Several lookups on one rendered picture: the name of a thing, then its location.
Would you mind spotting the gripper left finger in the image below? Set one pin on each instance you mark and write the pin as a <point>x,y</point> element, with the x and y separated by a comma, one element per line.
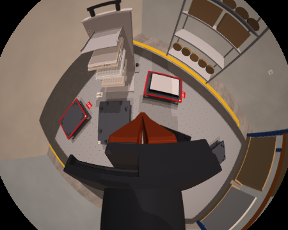
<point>131,132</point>

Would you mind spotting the white microplate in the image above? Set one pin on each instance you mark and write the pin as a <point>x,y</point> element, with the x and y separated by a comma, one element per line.
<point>111,73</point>

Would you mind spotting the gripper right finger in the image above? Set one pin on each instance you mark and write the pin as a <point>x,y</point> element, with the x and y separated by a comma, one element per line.
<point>154,133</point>

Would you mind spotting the grey shelf rack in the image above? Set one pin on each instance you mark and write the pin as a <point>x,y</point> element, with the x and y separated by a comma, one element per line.
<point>105,32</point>

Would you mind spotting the dark grey flat nest with red border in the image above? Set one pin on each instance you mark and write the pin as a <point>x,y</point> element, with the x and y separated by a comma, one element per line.
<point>74,119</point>

